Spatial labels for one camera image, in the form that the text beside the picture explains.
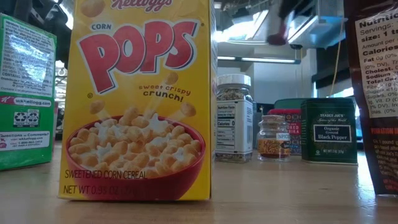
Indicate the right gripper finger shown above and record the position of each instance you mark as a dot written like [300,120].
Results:
[276,39]

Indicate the white-cap spice jar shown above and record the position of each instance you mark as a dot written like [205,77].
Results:
[234,124]

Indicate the green cereal box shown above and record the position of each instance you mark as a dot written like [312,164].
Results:
[28,124]

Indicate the ceiling light strip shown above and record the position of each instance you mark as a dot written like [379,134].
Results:
[267,60]

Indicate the teal plastic bin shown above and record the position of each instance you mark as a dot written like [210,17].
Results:
[289,103]

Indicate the red-lid paprika tin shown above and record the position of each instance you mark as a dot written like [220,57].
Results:
[294,127]

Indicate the cork glass spice jar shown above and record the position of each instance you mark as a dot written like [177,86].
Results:
[273,146]

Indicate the dark green black pepper tin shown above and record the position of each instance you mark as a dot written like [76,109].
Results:
[329,149]

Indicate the yellow Corn Pops cereal box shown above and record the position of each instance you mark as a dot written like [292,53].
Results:
[140,93]

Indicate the brown pouch with nutrition label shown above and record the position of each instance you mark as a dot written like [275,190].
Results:
[382,155]

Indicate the black dome camera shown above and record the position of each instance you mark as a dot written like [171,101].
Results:
[296,46]

